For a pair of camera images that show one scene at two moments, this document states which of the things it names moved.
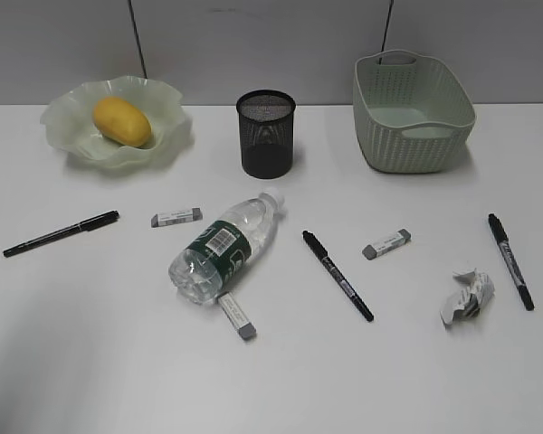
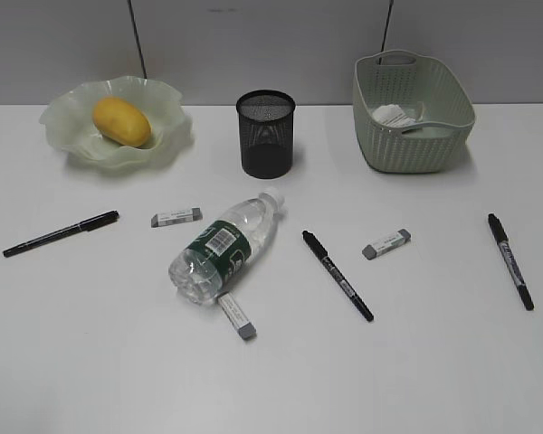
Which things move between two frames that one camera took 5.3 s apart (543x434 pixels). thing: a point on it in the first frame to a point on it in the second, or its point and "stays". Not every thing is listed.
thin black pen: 61,234 stays
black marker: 503,240 stays
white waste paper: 481,287 to 392,115
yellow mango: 122,122 stays
